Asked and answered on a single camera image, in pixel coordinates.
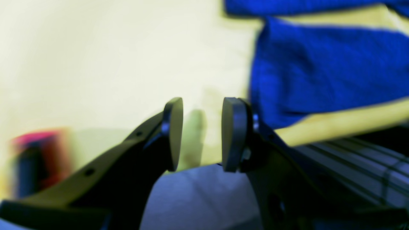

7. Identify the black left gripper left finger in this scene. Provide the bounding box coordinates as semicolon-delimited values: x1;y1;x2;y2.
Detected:
1;97;183;230

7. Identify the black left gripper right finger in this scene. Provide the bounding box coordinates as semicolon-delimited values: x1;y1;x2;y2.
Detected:
222;97;408;230

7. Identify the blue long-sleeve shirt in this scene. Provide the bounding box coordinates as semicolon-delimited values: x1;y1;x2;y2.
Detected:
224;0;409;129

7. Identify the red clamp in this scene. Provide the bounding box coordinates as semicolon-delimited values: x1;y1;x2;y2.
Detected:
11;129;73;198

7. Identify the yellow table cloth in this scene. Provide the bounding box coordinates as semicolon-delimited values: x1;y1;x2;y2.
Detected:
1;0;408;198

